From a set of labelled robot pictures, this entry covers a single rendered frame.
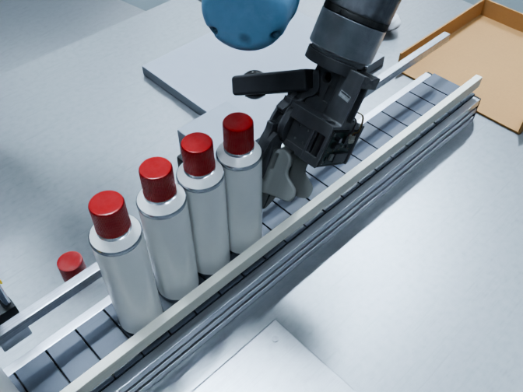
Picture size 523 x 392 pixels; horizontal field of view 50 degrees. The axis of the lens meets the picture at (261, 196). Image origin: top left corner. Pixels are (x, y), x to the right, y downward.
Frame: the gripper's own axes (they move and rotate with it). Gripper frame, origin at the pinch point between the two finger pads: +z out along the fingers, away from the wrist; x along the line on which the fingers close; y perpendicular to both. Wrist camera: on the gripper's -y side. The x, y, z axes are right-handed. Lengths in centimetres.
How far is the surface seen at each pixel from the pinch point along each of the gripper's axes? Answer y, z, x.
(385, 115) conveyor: -2.3, -10.4, 29.1
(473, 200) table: 16.3, -5.5, 30.7
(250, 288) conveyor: 6.0, 9.7, -3.4
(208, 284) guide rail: 4.4, 8.2, -10.1
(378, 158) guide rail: 4.9, -7.3, 17.1
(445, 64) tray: -7, -19, 54
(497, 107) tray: 7, -17, 50
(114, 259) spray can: 2.5, 2.6, -23.8
